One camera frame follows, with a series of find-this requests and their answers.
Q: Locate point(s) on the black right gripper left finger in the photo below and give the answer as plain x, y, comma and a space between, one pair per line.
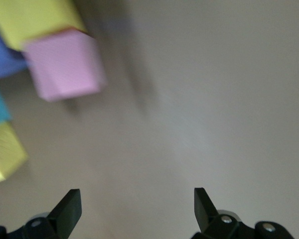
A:
67, 214

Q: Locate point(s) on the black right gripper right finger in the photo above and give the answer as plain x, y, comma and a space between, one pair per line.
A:
204, 211

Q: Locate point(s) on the yellow foam cube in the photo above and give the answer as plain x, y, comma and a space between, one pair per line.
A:
35, 20
5, 152

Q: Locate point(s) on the pink foam cube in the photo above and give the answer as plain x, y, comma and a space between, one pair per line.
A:
64, 67

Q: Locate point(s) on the purple foam cube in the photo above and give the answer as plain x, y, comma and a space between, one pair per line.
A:
0, 57

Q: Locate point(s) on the brown table cover sheet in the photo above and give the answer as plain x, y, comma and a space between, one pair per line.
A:
189, 99

